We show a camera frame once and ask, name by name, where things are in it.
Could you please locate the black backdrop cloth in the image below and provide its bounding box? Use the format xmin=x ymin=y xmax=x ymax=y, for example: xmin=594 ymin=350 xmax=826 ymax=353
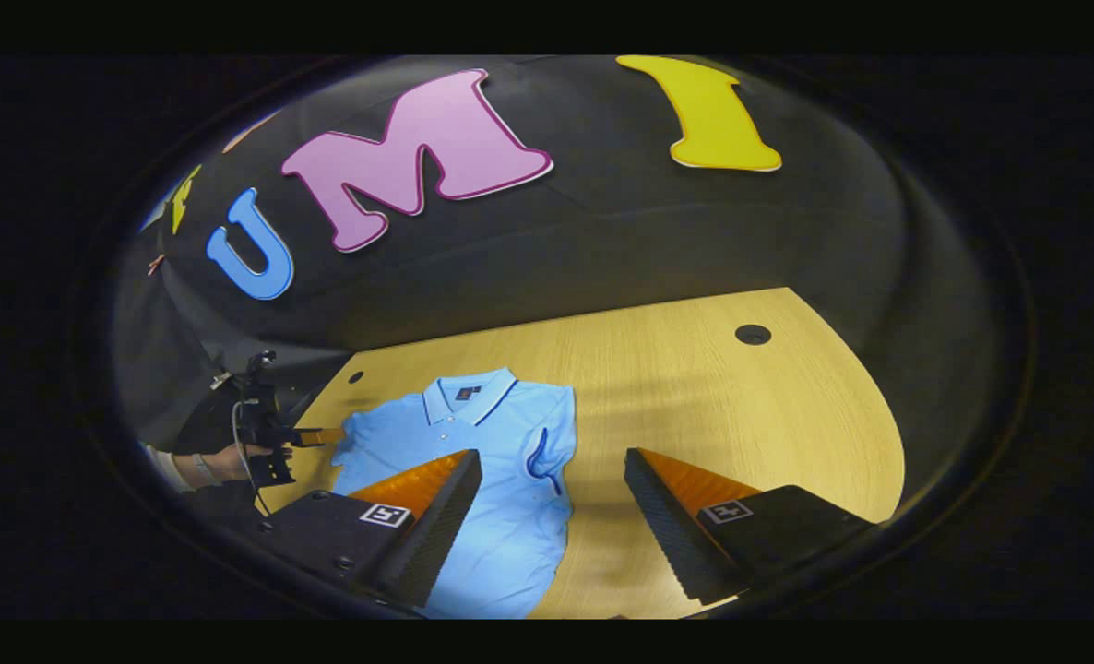
xmin=109 ymin=55 xmax=1018 ymax=554

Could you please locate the light blue T-shirt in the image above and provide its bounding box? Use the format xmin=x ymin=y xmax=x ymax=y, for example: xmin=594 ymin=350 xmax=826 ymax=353
xmin=330 ymin=367 xmax=577 ymax=619

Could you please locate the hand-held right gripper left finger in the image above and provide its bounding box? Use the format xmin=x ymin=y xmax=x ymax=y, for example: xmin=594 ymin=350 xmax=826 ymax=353
xmin=256 ymin=449 xmax=483 ymax=610

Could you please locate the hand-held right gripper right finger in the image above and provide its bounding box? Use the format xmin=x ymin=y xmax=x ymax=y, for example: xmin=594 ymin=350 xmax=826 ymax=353
xmin=624 ymin=447 xmax=880 ymax=607

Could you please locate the thin grey gripper cable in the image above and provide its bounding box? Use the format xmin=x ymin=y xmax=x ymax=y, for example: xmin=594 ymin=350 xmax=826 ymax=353
xmin=230 ymin=398 xmax=267 ymax=513

